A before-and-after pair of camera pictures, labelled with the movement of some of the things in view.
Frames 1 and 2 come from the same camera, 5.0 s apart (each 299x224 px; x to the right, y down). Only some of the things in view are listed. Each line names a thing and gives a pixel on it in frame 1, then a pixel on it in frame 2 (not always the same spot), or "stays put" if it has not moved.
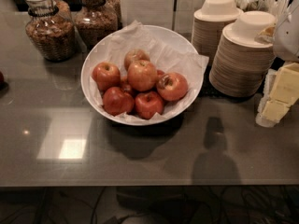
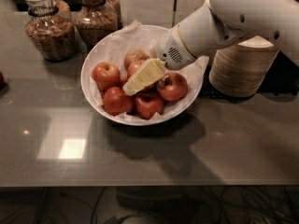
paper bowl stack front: x=242 y=64 stays put
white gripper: x=288 y=42 to x=170 y=51
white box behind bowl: x=150 y=5 stays put
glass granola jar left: x=49 y=24 stays put
